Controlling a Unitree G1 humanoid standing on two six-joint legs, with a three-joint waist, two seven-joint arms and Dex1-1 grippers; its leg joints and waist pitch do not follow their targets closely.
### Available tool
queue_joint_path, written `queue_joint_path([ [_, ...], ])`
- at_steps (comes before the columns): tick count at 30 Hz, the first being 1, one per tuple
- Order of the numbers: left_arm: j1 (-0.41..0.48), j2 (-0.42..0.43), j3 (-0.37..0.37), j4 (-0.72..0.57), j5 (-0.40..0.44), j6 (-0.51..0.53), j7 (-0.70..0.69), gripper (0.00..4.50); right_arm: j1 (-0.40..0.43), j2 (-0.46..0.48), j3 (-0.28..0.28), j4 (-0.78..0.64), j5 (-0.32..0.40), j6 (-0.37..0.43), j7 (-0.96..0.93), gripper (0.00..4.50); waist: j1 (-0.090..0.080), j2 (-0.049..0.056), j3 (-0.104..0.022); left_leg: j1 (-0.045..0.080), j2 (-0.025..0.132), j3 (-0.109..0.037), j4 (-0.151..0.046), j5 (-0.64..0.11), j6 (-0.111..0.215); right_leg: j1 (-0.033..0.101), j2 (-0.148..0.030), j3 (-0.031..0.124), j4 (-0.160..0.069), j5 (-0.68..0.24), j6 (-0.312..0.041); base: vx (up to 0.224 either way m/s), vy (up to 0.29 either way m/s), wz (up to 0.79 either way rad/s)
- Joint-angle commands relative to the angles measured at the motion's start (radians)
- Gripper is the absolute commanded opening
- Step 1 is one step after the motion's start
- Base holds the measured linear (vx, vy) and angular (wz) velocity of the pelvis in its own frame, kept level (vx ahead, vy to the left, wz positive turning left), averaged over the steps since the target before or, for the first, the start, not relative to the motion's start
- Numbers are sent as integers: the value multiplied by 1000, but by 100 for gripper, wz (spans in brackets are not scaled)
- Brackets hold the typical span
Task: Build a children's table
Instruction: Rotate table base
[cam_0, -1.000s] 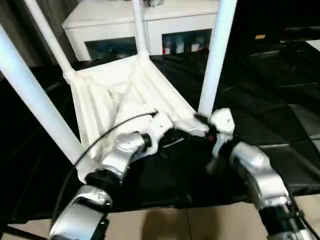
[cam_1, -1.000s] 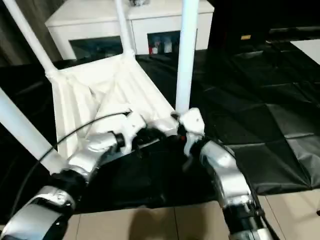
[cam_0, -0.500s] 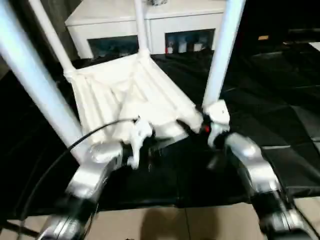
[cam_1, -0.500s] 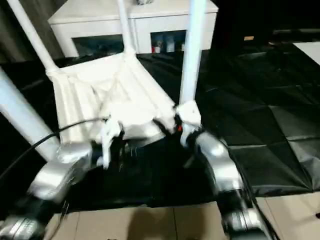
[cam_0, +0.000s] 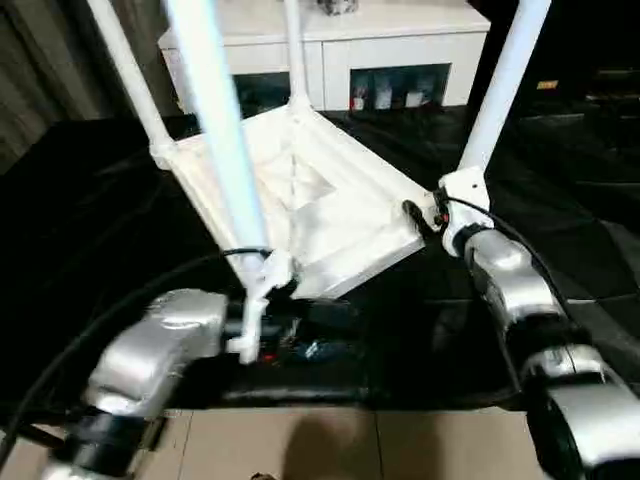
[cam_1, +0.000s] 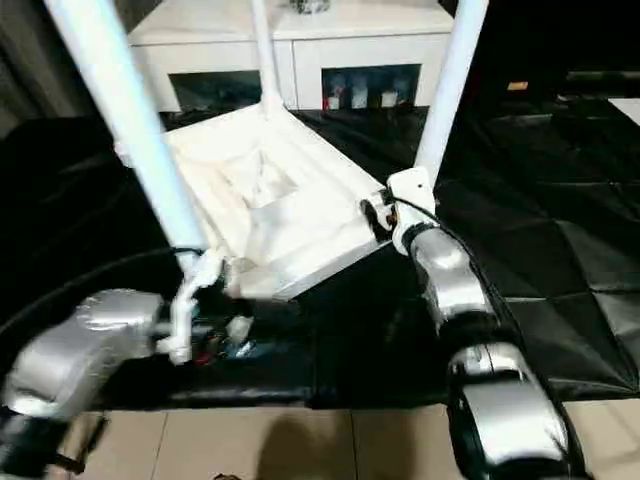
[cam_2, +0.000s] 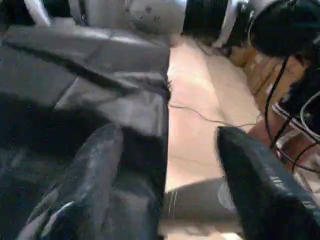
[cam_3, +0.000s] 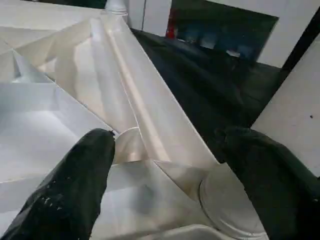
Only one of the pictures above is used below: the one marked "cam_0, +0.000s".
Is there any white plastic table top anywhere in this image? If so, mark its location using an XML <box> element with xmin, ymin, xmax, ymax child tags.
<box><xmin>149</xmin><ymin>102</ymin><xmax>496</xmax><ymax>301</ymax></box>

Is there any grey curtain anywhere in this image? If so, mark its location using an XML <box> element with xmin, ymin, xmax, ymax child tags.
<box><xmin>0</xmin><ymin>0</ymin><xmax>174</xmax><ymax>174</ymax></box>

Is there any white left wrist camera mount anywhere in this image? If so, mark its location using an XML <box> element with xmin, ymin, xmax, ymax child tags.
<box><xmin>227</xmin><ymin>249</ymin><xmax>301</xmax><ymax>364</ymax></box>

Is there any glass bowl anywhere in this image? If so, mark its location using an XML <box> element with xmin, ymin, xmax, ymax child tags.
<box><xmin>319</xmin><ymin>0</ymin><xmax>361</xmax><ymax>16</ymax></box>

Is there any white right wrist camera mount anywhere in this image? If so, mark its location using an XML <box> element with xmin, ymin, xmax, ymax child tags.
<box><xmin>439</xmin><ymin>169</ymin><xmax>494</xmax><ymax>259</ymax></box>

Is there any black mat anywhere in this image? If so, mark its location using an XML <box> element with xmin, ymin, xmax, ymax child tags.
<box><xmin>0</xmin><ymin>99</ymin><xmax>640</xmax><ymax>411</ymax></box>

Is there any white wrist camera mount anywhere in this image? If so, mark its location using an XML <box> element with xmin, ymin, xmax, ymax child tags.
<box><xmin>227</xmin><ymin>249</ymin><xmax>301</xmax><ymax>364</ymax></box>
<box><xmin>439</xmin><ymin>169</ymin><xmax>494</xmax><ymax>259</ymax></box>

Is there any dark low shelf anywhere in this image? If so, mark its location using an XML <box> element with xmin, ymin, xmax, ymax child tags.
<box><xmin>584</xmin><ymin>69</ymin><xmax>640</xmax><ymax>116</ymax></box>

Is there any white cabinet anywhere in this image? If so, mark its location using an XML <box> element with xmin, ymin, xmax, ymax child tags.
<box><xmin>158</xmin><ymin>0</ymin><xmax>494</xmax><ymax>114</ymax></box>

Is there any white plastic table leg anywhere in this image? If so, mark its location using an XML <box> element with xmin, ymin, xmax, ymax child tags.
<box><xmin>87</xmin><ymin>0</ymin><xmax>176</xmax><ymax>169</ymax></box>
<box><xmin>282</xmin><ymin>0</ymin><xmax>314</xmax><ymax>114</ymax></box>
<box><xmin>455</xmin><ymin>0</ymin><xmax>554</xmax><ymax>176</ymax></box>
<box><xmin>159</xmin><ymin>0</ymin><xmax>274</xmax><ymax>281</ymax></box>

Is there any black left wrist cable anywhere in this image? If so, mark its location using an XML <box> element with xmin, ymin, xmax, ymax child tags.
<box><xmin>0</xmin><ymin>247</ymin><xmax>274</xmax><ymax>451</ymax></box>

